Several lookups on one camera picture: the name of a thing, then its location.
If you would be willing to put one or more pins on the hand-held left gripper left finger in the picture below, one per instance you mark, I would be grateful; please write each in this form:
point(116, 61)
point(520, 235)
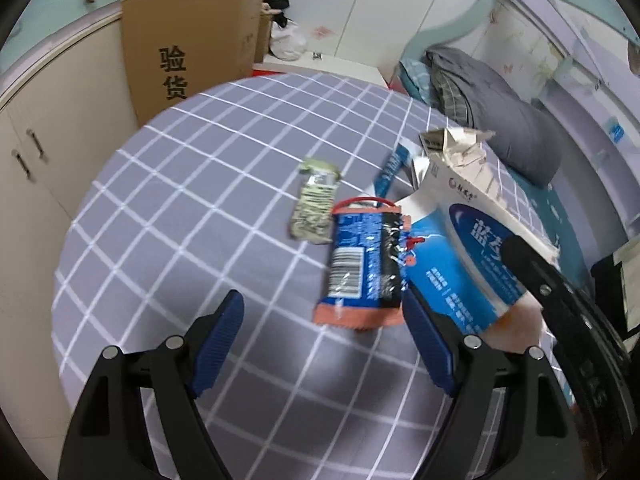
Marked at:
point(220, 340)

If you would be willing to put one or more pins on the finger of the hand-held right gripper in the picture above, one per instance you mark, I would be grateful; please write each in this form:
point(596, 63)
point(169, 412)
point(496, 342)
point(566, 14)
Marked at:
point(545, 285)

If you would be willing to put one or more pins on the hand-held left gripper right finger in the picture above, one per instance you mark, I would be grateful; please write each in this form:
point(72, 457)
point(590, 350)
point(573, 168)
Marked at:
point(430, 345)

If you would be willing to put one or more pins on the blue white milk carton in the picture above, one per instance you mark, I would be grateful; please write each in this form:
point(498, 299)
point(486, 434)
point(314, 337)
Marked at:
point(465, 260)

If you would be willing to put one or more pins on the blue red-edged snack wrapper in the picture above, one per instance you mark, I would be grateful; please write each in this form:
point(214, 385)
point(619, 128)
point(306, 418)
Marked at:
point(365, 265)

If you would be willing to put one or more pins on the purple checked tablecloth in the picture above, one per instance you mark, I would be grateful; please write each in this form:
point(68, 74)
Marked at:
point(200, 185)

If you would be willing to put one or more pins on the pale green foil wrapper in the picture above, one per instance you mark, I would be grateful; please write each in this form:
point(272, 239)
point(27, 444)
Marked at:
point(315, 205)

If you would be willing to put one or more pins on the small blue box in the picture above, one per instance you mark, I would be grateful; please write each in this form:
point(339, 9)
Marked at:
point(616, 131)

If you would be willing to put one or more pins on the small blue wrapper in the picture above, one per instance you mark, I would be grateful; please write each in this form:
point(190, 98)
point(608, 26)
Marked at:
point(392, 170)

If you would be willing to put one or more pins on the grey duvet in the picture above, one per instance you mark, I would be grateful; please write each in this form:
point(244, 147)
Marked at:
point(500, 105)

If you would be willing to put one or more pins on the blue checked pillow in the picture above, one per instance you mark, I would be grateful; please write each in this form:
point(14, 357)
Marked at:
point(415, 77)

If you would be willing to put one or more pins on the teal bunk bed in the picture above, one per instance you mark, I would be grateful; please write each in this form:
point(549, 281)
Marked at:
point(550, 35)

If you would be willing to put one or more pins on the white low cabinet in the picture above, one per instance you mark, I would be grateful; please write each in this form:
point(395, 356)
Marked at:
point(50, 110)

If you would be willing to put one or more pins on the large cardboard box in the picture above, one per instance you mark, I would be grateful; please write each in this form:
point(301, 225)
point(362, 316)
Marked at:
point(200, 35)

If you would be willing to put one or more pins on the white plastic bag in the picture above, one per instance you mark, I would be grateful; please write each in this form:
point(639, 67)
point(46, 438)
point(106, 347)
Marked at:
point(287, 40)

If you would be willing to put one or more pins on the small cardboard box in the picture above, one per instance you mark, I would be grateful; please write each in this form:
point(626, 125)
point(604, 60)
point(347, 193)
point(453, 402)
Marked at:
point(262, 27)

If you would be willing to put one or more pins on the faint pink butterfly sticker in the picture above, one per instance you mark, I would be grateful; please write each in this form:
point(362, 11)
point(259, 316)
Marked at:
point(322, 32)

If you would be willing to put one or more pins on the teal drawer unit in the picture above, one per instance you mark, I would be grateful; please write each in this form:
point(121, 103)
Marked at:
point(60, 0)

